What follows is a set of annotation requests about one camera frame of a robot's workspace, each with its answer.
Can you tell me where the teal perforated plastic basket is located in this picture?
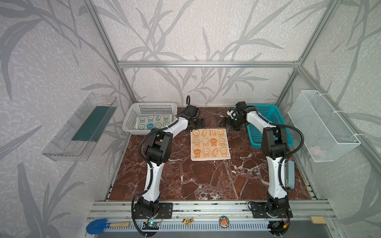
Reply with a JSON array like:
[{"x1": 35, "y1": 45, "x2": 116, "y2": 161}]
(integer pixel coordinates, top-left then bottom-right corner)
[{"x1": 247, "y1": 104, "x2": 285, "y2": 149}]

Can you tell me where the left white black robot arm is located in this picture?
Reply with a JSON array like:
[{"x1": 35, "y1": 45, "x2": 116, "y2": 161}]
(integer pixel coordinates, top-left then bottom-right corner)
[{"x1": 132, "y1": 104, "x2": 204, "y2": 218}]

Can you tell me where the white wire mesh basket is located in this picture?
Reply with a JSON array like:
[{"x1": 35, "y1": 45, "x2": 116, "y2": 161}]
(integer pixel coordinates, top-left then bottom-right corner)
[{"x1": 288, "y1": 90, "x2": 361, "y2": 163}]

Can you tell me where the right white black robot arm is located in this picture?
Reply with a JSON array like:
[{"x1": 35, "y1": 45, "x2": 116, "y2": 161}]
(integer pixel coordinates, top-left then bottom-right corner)
[{"x1": 221, "y1": 101, "x2": 293, "y2": 218}]

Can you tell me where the white perforated plastic basket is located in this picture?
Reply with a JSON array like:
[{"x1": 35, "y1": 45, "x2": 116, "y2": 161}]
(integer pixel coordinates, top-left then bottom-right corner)
[{"x1": 122, "y1": 102, "x2": 178, "y2": 135}]

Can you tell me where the clear acrylic wall shelf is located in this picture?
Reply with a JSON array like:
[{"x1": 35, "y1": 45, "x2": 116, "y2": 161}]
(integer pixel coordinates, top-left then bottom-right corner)
[{"x1": 42, "y1": 93, "x2": 119, "y2": 162}]

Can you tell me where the right black cable conduit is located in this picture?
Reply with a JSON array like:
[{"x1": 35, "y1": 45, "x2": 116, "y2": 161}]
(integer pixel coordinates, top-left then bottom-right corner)
[{"x1": 246, "y1": 105, "x2": 305, "y2": 192}]

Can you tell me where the small wooden block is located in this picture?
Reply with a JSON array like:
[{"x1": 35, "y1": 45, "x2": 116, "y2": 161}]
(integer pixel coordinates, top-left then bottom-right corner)
[{"x1": 310, "y1": 216, "x2": 326, "y2": 225}]

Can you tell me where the round orange green badge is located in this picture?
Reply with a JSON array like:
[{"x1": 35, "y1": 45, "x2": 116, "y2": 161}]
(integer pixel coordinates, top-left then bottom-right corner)
[{"x1": 219, "y1": 216, "x2": 230, "y2": 229}]

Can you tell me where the bear print towel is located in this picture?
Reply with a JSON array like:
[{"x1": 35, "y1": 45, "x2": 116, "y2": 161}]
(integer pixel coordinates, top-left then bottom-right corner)
[{"x1": 136, "y1": 115, "x2": 173, "y2": 131}]

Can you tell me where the pink object in wire basket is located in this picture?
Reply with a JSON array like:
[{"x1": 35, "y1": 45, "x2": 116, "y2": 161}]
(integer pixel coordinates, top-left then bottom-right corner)
[{"x1": 309, "y1": 146, "x2": 325, "y2": 157}]

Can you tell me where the blue toy shovel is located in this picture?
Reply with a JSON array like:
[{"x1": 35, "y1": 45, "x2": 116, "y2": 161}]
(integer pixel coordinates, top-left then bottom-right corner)
[{"x1": 86, "y1": 218, "x2": 131, "y2": 235}]

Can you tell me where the orange patterned towel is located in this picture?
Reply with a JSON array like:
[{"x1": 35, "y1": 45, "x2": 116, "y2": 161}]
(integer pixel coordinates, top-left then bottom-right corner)
[{"x1": 190, "y1": 129, "x2": 231, "y2": 161}]

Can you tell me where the light blue sponge block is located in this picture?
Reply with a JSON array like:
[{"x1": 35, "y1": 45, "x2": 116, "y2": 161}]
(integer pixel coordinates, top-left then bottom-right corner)
[{"x1": 285, "y1": 160, "x2": 295, "y2": 189}]

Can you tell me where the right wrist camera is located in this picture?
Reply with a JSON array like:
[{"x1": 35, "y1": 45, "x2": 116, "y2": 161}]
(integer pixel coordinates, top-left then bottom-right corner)
[{"x1": 227, "y1": 109, "x2": 237, "y2": 119}]

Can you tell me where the small orange green sticker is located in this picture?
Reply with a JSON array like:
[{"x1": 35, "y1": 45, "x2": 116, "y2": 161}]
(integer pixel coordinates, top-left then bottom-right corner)
[{"x1": 182, "y1": 218, "x2": 194, "y2": 225}]

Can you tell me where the left green circuit board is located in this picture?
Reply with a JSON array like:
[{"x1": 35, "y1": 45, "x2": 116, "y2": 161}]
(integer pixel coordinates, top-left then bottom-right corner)
[{"x1": 142, "y1": 221, "x2": 161, "y2": 230}]

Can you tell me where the left black cable conduit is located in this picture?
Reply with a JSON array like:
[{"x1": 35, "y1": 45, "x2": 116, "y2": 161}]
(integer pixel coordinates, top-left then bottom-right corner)
[{"x1": 130, "y1": 95, "x2": 191, "y2": 237}]

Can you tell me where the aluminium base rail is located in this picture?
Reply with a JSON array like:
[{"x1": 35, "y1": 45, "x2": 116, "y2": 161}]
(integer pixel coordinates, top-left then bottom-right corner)
[{"x1": 86, "y1": 200, "x2": 337, "y2": 232}]

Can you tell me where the black cable conduit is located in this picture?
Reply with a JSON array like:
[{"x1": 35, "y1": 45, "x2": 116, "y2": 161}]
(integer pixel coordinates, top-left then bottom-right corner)
[
  {"x1": 130, "y1": 95, "x2": 191, "y2": 237},
  {"x1": 246, "y1": 105, "x2": 305, "y2": 192}
]

